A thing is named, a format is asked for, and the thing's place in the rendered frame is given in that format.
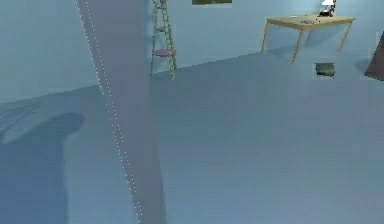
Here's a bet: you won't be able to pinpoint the framed green picture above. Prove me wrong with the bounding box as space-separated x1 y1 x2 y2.
191 0 233 6

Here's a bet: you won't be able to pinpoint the green ladder shelf pink trays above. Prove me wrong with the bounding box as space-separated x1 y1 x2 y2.
149 0 178 82

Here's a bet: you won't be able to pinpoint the dark brown furniture piece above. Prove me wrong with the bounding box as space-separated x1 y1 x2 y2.
363 39 384 82

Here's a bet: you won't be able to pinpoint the wooden table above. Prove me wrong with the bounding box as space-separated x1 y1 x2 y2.
260 13 356 65

